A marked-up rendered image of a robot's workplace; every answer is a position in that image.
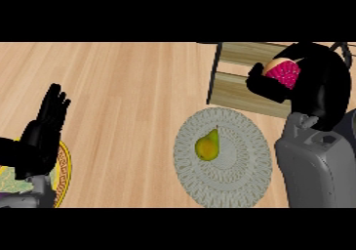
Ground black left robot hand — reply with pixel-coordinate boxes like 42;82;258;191
0;83;73;181

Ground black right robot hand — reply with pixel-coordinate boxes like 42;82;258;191
246;42;354;133

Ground pink cupcake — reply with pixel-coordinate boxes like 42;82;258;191
264;58;304;90

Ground round grey woven placemat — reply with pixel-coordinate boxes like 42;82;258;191
172;106;274;208

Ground yellow patterned plate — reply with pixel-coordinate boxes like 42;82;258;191
0;139;75;209

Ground green yellow pear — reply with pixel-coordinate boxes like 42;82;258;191
194;125;221;162

